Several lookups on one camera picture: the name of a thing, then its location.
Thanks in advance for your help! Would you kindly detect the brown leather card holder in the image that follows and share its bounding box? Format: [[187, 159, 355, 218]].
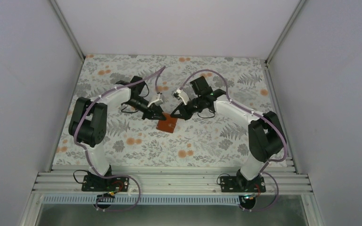
[[156, 113, 178, 133]]

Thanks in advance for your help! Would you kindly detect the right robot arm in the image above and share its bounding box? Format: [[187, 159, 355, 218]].
[[171, 77, 287, 182]]

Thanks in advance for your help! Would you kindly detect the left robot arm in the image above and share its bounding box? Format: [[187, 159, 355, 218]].
[[68, 76, 166, 178]]

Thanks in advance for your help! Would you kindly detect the floral patterned table mat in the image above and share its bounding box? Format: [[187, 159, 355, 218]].
[[52, 54, 289, 168]]

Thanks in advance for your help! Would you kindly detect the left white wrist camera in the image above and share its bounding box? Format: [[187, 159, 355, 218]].
[[147, 93, 165, 107]]

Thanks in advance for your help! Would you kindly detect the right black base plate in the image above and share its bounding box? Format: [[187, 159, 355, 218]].
[[218, 175, 266, 193]]

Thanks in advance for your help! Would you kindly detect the blue slotted cable duct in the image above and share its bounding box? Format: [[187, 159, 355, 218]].
[[41, 194, 239, 206]]

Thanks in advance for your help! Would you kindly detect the aluminium rail frame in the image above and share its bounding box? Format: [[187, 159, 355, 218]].
[[33, 165, 313, 195]]

